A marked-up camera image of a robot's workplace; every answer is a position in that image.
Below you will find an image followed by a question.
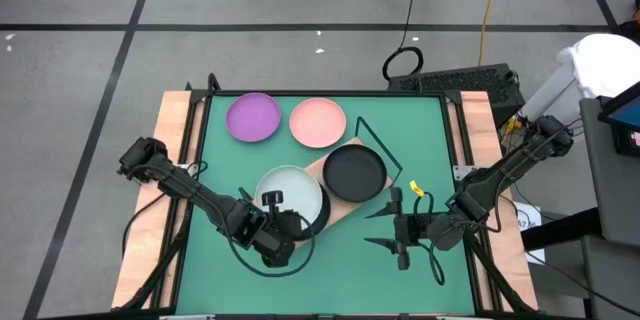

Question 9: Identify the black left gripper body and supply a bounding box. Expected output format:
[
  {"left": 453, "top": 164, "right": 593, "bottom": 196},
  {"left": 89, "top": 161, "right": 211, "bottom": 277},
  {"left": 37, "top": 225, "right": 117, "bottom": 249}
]
[{"left": 249, "top": 190, "right": 303, "bottom": 269}]

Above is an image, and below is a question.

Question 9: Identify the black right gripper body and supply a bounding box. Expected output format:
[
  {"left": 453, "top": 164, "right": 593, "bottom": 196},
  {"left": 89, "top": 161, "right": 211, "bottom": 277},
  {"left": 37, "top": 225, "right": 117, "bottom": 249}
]
[{"left": 390, "top": 186, "right": 437, "bottom": 272}]

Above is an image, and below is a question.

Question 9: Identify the black plate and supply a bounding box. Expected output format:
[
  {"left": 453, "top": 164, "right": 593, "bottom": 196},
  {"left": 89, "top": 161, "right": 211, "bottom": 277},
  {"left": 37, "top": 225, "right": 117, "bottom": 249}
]
[{"left": 322, "top": 143, "right": 389, "bottom": 205}]

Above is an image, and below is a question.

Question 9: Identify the pale grey plate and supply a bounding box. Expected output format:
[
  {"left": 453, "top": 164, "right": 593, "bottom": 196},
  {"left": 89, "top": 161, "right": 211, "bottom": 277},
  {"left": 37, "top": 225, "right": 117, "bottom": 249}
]
[{"left": 254, "top": 164, "right": 324, "bottom": 231}]

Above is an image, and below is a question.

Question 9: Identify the dark teal plate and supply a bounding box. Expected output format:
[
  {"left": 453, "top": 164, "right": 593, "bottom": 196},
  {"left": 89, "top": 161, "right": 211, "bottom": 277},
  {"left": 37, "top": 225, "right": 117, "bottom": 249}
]
[{"left": 294, "top": 184, "right": 332, "bottom": 242}]

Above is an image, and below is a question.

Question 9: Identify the pink plate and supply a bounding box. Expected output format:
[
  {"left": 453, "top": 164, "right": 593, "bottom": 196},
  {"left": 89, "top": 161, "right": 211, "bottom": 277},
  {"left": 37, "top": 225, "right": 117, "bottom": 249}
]
[{"left": 289, "top": 97, "right": 348, "bottom": 150}]

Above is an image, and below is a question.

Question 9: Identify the small purple plate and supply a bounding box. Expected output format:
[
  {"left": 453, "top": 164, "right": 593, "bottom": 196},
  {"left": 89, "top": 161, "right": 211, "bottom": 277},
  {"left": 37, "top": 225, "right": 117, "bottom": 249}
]
[{"left": 225, "top": 91, "right": 283, "bottom": 144}]

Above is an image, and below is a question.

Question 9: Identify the green table mat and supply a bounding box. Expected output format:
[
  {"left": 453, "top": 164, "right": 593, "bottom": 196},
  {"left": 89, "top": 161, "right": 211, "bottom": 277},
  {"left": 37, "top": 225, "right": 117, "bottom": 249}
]
[{"left": 175, "top": 93, "right": 476, "bottom": 316}]

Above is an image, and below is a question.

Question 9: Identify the white paper sheet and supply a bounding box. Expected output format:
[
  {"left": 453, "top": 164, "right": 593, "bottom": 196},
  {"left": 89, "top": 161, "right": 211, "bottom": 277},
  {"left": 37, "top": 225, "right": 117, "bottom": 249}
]
[{"left": 513, "top": 201, "right": 547, "bottom": 265}]

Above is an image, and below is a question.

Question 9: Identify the black furniture leg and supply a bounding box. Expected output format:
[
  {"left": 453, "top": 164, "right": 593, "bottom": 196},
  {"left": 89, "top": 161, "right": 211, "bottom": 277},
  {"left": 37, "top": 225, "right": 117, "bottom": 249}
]
[{"left": 519, "top": 207, "right": 601, "bottom": 252}]

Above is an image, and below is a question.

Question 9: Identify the black computer case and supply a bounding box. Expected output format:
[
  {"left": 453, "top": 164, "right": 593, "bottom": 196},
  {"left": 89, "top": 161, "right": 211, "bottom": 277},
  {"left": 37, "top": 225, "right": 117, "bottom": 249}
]
[{"left": 388, "top": 63, "right": 526, "bottom": 129}]

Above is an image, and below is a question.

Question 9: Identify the grey tube-shaped object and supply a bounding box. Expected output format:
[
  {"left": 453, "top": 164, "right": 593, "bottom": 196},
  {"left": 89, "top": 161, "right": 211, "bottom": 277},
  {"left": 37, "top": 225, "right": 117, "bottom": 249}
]
[{"left": 521, "top": 62, "right": 584, "bottom": 124}]

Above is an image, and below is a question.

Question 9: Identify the grey desk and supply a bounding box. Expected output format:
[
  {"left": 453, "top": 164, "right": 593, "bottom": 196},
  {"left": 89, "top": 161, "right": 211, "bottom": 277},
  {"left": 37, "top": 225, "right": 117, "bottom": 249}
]
[{"left": 578, "top": 97, "right": 640, "bottom": 320}]

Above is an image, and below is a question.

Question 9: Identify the black tablet with blue screen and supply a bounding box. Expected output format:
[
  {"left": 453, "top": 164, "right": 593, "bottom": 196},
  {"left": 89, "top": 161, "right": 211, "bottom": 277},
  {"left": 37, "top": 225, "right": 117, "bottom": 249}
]
[{"left": 597, "top": 81, "right": 640, "bottom": 157}]

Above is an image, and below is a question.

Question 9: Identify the white fabric bundle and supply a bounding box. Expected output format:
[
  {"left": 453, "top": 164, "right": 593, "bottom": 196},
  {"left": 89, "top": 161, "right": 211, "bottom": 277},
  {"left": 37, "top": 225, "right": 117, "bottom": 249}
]
[{"left": 558, "top": 33, "right": 640, "bottom": 100}]

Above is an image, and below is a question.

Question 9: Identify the wooden shelf with black frame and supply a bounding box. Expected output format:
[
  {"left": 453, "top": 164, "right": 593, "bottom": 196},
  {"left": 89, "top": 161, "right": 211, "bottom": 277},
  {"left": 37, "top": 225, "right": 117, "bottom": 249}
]
[{"left": 238, "top": 116, "right": 404, "bottom": 249}]

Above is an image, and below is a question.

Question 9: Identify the yellow cable connector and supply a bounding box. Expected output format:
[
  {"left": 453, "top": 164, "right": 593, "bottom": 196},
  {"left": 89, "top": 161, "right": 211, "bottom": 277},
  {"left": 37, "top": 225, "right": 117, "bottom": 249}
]
[{"left": 503, "top": 115, "right": 524, "bottom": 137}]

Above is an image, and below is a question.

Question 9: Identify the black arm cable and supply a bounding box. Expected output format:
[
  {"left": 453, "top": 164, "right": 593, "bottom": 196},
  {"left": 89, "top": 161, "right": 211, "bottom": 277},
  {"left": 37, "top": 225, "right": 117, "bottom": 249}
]
[{"left": 121, "top": 192, "right": 169, "bottom": 260}]

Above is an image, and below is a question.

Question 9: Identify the black looped floor cable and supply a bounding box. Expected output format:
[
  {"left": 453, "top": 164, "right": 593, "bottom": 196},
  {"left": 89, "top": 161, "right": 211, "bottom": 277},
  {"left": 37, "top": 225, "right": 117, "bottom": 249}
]
[{"left": 382, "top": 0, "right": 425, "bottom": 82}]

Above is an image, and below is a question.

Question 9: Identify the yellow floor cable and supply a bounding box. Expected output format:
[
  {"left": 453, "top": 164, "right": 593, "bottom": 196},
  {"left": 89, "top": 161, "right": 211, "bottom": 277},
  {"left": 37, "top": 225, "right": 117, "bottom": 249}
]
[{"left": 478, "top": 0, "right": 509, "bottom": 67}]

